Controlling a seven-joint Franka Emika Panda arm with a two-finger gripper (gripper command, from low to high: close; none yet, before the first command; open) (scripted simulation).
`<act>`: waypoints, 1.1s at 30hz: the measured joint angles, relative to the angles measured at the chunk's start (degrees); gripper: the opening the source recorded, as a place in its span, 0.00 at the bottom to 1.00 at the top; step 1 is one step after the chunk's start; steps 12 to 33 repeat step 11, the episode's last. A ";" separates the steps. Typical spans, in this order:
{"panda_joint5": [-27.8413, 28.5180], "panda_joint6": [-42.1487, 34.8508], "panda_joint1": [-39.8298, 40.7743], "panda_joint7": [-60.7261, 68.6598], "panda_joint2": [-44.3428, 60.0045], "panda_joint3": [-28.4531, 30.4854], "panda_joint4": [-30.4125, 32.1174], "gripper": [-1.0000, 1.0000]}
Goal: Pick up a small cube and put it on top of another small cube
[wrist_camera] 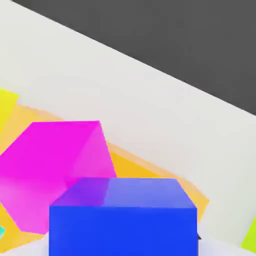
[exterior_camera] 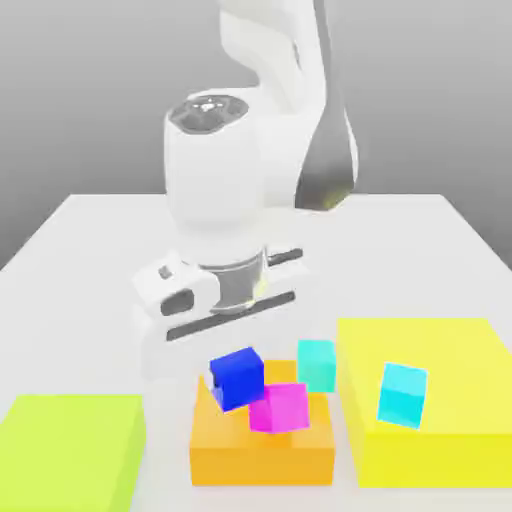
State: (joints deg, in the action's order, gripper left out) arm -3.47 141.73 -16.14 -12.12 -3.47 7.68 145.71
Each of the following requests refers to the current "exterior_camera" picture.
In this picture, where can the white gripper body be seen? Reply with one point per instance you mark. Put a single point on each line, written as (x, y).
(180, 352)

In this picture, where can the small blue cube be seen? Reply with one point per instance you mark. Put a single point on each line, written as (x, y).
(238, 380)

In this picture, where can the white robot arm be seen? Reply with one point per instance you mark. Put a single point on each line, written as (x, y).
(216, 184)

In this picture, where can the small magenta cube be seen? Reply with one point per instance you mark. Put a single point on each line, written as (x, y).
(280, 408)

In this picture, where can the small turquoise cube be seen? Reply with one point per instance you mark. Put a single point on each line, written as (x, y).
(316, 366)

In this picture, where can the small cyan cube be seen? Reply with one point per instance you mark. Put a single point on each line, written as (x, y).
(402, 396)

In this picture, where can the large orange box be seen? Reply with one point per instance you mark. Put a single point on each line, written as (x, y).
(260, 460)

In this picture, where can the large lime box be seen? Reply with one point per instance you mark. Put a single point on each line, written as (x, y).
(68, 448)

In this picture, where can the large yellow box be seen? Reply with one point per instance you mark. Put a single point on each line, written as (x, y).
(460, 400)

